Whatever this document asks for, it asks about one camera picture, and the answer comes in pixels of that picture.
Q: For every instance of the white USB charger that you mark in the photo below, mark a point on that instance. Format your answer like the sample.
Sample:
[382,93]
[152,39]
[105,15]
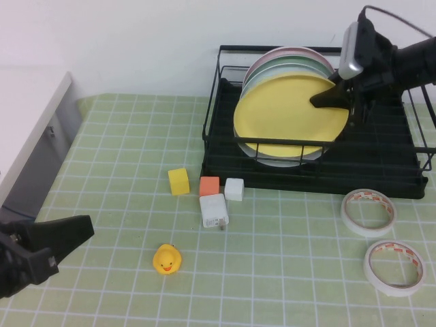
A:
[213,209]

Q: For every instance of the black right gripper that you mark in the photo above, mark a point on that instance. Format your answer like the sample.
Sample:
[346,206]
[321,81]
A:
[381,78]

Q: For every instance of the green plate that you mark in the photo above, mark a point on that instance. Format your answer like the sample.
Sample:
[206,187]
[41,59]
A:
[282,60]

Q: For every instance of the black drip tray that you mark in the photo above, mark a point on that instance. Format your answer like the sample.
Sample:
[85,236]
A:
[374,189]

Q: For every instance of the pale cyan plate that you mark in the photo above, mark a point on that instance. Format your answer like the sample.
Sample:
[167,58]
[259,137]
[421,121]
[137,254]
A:
[272,71]

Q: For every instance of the yellow plate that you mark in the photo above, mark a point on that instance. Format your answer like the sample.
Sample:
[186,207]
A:
[279,116]

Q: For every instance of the yellow rubber duck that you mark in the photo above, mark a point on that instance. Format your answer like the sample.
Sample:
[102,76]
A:
[166,259]

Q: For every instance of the green checkered tablecloth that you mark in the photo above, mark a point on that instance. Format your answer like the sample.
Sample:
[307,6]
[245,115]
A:
[102,170]

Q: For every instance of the orange cube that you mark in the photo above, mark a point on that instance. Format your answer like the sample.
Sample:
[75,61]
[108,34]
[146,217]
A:
[209,185]

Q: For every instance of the white double-sided tape roll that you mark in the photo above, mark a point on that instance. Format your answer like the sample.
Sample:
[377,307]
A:
[361,231]
[383,287]

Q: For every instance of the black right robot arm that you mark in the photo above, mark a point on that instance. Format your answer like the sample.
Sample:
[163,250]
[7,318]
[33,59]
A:
[419,64]

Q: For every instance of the yellow block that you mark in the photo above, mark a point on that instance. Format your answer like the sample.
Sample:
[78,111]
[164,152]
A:
[178,182]

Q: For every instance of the pink plate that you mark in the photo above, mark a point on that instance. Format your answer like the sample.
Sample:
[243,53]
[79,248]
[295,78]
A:
[279,51]

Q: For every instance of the white cube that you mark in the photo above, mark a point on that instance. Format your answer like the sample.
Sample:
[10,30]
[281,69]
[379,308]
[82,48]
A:
[234,189]

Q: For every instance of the grey plate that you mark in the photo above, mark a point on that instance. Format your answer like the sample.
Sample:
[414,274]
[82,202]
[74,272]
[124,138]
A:
[282,162]

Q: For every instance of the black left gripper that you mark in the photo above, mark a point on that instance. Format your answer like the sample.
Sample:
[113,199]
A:
[13,262]

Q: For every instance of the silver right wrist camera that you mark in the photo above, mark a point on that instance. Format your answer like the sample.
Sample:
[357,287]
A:
[351,51]

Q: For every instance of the white side cabinet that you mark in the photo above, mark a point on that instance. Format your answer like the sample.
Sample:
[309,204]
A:
[20,102]

